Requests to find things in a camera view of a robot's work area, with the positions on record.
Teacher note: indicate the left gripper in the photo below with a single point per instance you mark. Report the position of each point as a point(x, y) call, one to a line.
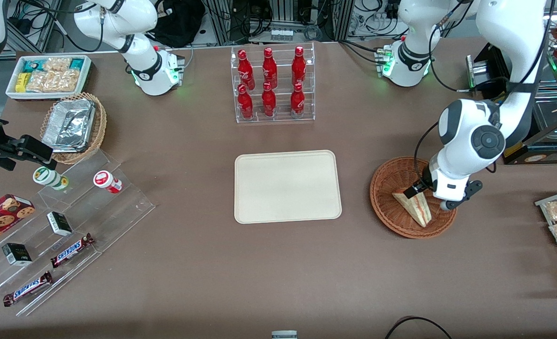
point(423, 183)

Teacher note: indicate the triangle sandwich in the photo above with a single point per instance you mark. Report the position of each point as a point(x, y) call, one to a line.
point(418, 213)

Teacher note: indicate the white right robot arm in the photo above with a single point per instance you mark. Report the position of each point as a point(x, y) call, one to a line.
point(142, 61)

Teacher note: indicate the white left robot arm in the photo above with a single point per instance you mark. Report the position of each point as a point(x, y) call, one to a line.
point(514, 28)

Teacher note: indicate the brown round wicker basket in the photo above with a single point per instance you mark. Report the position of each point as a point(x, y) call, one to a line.
point(386, 207)

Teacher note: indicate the light oval wicker basket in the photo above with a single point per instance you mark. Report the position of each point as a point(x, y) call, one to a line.
point(100, 122)

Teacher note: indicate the cream rectangular plastic tray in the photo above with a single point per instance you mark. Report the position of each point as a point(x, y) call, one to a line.
point(288, 188)

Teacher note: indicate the green capped white bottle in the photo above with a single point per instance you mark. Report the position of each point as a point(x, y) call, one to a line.
point(50, 178)

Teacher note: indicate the silver foil container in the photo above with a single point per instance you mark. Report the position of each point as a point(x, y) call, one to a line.
point(69, 125)

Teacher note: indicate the red cookie box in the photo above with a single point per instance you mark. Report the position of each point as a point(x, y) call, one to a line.
point(3, 214)

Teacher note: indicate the white rectangular snack bin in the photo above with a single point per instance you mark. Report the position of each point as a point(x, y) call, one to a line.
point(11, 93)

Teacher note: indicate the yellow snack packet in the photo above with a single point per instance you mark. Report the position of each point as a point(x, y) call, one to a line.
point(20, 83)

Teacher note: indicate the small black carton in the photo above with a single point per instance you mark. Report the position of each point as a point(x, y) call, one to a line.
point(17, 254)
point(60, 223)

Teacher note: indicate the clear rice cracker bag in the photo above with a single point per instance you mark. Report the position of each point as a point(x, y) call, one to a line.
point(57, 64)
point(54, 81)

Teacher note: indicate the teal snack packet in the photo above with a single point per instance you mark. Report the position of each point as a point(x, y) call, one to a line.
point(32, 66)
point(77, 64)

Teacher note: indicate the red capped white bottle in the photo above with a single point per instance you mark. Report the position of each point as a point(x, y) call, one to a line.
point(108, 181)

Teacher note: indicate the snickers chocolate bar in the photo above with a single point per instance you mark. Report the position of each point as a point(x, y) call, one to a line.
point(28, 288)
point(71, 251)

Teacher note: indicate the clear acrylic stepped display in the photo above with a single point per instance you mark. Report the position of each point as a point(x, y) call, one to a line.
point(127, 207)

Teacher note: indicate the black metal box device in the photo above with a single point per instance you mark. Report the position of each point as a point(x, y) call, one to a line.
point(488, 70)

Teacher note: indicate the black glass display case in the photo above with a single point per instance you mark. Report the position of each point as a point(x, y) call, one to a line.
point(549, 136)

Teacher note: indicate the red cola bottle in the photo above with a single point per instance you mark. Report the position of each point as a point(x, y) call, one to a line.
point(269, 68)
point(298, 67)
point(245, 102)
point(245, 69)
point(268, 101)
point(298, 100)

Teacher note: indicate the clear acrylic bottle rack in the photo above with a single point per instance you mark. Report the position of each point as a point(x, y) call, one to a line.
point(283, 119)

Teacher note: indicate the grey box object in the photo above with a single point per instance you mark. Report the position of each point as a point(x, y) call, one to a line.
point(284, 335)

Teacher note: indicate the white power strip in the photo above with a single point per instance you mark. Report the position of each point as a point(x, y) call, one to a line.
point(281, 35)

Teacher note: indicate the black fabric bag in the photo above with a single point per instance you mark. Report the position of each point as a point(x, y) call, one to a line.
point(179, 21)

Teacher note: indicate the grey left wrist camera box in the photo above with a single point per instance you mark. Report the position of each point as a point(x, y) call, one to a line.
point(471, 187)

